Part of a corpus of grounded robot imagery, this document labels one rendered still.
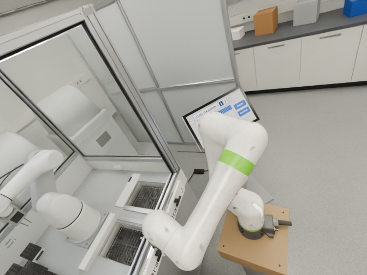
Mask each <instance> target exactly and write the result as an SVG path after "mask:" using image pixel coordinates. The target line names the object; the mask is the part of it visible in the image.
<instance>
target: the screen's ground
mask: <svg viewBox="0 0 367 275"><path fill-rule="evenodd" d="M225 97H226V98H227V100H228V102H229V104H230V105H231V107H232V110H230V111H228V112H226V113H225V114H227V113H229V112H231V111H233V110H234V112H235V114H236V116H237V118H238V119H241V120H246V121H253V120H255V119H256V117H255V115H254V113H253V112H252V110H251V108H250V106H249V104H248V103H247V101H246V99H245V98H244V96H243V94H242V92H241V91H240V89H237V90H236V91H234V92H232V93H230V94H228V95H226V96H225ZM225 97H223V98H225ZM223 98H221V99H219V100H217V101H215V102H213V103H212V104H214V103H216V102H218V101H220V100H222V99H223ZM242 100H245V102H246V104H247V105H245V106H243V107H241V108H239V109H237V110H236V109H235V108H234V106H233V105H235V104H236V103H238V102H240V101H242ZM212 104H210V105H212ZM229 104H227V105H229ZM210 105H208V106H206V107H204V108H202V109H200V110H199V111H202V110H203V109H205V108H207V107H209V106H210ZM227 105H225V106H223V107H221V108H219V109H218V110H220V109H222V108H224V107H226V106H227ZM247 106H248V107H249V109H250V110H251V111H250V112H248V113H246V114H245V115H243V116H241V117H240V116H239V115H238V113H237V112H238V111H240V110H242V109H243V108H245V107H247ZM218 110H216V111H218ZM199 111H197V112H199ZM197 112H195V113H193V114H191V115H189V116H187V117H186V118H187V120H189V119H191V118H193V116H192V115H194V114H196V113H197ZM225 114H224V115H225ZM198 123H199V120H197V121H195V124H193V125H191V127H192V129H193V131H194V133H195V135H196V136H197V138H198V140H200V139H201V137H200V134H199V131H198Z"/></svg>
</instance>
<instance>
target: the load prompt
mask: <svg viewBox="0 0 367 275"><path fill-rule="evenodd" d="M227 104H229V102H228V100H227V98H226V97H225V98H223V99H222V100H220V101H218V102H216V103H214V104H212V105H210V106H209V107H207V108H205V109H203V110H202V111H199V112H197V113H196V114H194V115H192V116H193V118H194V120H195V121H197V120H199V119H200V118H201V117H202V116H203V115H204V114H206V113H207V112H211V111H216V110H218V109H219V108H221V107H223V106H225V105H227Z"/></svg>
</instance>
